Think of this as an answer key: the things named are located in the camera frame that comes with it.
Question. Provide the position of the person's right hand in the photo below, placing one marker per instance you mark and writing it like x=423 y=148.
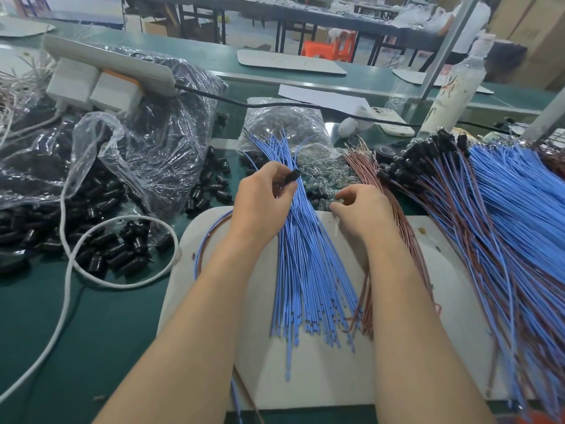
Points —
x=364 y=216

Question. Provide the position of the person's left hand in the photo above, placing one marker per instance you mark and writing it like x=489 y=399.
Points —
x=260 y=207

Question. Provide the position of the black cap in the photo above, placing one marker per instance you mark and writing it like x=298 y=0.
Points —
x=288 y=178

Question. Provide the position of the pile of black plastic caps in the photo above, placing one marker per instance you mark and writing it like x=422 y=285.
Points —
x=22 y=234

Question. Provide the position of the person's right forearm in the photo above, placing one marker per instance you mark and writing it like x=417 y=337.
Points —
x=424 y=349

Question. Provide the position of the person's left forearm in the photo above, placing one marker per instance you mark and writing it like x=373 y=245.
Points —
x=181 y=353

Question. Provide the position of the small clear plastic bag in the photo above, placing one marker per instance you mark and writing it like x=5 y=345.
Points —
x=282 y=123

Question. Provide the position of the white computer mouse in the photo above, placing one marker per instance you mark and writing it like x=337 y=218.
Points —
x=347 y=128

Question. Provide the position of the white flat device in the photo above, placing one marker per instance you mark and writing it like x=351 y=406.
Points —
x=390 y=122

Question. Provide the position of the large clear plastic bag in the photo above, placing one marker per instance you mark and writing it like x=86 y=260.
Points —
x=163 y=128

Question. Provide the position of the white paper sheet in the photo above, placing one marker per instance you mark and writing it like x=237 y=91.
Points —
x=322 y=97

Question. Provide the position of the white flat tray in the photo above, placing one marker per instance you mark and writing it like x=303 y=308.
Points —
x=291 y=62
x=410 y=77
x=25 y=27

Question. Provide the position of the white spray bottle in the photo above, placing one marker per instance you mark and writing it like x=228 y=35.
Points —
x=455 y=88

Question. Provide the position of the white work board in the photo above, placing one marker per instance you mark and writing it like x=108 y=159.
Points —
x=335 y=380

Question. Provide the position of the orange plastic stool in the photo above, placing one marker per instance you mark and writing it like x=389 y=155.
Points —
x=331 y=46

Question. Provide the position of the white orange charger adapter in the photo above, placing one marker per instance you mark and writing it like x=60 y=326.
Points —
x=115 y=92

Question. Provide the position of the white power strip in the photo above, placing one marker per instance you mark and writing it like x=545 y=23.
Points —
x=108 y=63

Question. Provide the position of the cardboard boxes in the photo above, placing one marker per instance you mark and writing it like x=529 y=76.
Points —
x=530 y=31

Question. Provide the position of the blue table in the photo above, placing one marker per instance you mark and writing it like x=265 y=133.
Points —
x=75 y=9

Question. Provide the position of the slanted metal frame post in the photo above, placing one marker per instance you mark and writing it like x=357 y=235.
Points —
x=448 y=44

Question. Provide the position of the long black-frame table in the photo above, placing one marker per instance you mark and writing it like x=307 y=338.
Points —
x=274 y=9

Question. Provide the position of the short metal frame post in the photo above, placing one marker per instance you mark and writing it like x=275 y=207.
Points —
x=545 y=119

